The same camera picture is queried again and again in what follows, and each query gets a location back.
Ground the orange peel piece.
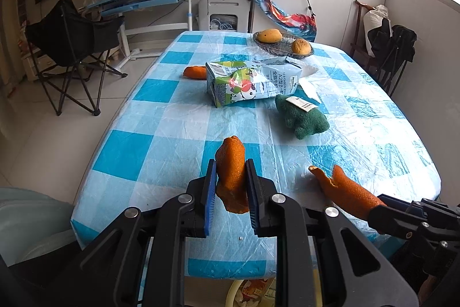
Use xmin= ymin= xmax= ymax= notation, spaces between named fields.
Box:
xmin=183 ymin=65 xmax=208 ymax=80
xmin=308 ymin=164 xmax=388 ymax=221
xmin=215 ymin=135 xmax=250 ymax=214

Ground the rough-skinned yellow mango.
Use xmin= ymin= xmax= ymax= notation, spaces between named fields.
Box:
xmin=291 ymin=38 xmax=313 ymax=55

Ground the black folding chair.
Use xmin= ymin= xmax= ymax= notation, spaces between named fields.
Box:
xmin=25 ymin=0 xmax=128 ymax=117
xmin=370 ymin=17 xmax=417 ymax=97

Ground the person's right hand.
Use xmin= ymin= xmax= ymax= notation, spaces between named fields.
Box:
xmin=418 ymin=274 xmax=444 ymax=307

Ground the dark wooden chair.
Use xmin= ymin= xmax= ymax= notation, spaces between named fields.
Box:
xmin=350 ymin=0 xmax=382 ymax=66

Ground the white tissue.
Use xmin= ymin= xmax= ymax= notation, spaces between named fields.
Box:
xmin=296 ymin=59 xmax=322 ymax=103

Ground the pale grey chair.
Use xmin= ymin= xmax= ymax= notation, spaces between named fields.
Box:
xmin=0 ymin=186 xmax=78 ymax=266

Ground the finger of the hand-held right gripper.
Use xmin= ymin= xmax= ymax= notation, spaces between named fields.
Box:
xmin=375 ymin=194 xmax=460 ymax=218
xmin=367 ymin=205 xmax=425 ymax=246

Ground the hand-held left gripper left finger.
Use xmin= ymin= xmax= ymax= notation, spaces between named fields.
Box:
xmin=77 ymin=159 xmax=219 ymax=307

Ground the white stuffed sack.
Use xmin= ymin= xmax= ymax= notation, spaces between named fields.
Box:
xmin=363 ymin=4 xmax=390 ymax=45

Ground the white plastic stool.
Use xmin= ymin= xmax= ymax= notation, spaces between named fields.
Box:
xmin=198 ymin=0 xmax=251 ymax=32

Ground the smooth yellow mango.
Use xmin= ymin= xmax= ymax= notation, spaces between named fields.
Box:
xmin=258 ymin=28 xmax=283 ymax=43

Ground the ribbed glass fruit bowl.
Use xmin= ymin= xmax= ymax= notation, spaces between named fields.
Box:
xmin=253 ymin=31 xmax=315 ymax=59

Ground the green plush toy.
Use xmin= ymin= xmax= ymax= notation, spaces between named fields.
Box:
xmin=275 ymin=94 xmax=330 ymax=140

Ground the pale blue milk carton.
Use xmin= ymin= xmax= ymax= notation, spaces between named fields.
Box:
xmin=206 ymin=55 xmax=302 ymax=109

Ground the blue white checked tablecloth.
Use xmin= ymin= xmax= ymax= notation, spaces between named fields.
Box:
xmin=71 ymin=31 xmax=442 ymax=281

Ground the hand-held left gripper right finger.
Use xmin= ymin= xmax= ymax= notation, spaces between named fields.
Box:
xmin=245 ymin=159 xmax=419 ymax=307

